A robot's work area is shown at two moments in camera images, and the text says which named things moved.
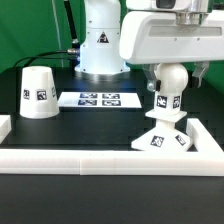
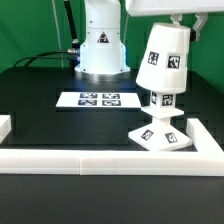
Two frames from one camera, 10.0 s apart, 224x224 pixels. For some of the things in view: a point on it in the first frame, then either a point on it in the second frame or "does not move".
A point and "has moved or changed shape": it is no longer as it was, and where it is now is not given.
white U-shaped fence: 205,159 does not move
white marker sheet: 82,100 does not move
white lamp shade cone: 38,93 has moved or changed shape
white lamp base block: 165,138 has moved or changed shape
